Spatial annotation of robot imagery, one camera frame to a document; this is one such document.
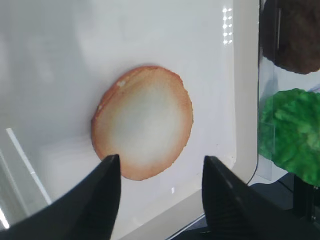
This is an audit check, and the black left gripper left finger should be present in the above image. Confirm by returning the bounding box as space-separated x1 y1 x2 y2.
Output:
0 154 121 240

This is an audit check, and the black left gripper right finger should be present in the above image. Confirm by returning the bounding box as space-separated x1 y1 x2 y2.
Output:
201 156 320 240

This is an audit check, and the round bread slice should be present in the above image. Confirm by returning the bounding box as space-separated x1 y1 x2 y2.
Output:
91 65 193 181

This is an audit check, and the green lettuce leaf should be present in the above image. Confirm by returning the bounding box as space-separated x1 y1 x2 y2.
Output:
258 88 320 187

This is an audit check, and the rear brown meat patty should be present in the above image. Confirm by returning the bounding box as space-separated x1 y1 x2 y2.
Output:
259 0 320 75

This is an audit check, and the right clear acrylic food rack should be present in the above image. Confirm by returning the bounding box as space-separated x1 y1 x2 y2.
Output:
257 0 320 223

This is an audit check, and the white rectangular serving tray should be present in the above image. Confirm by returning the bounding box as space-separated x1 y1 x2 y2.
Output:
0 0 260 240

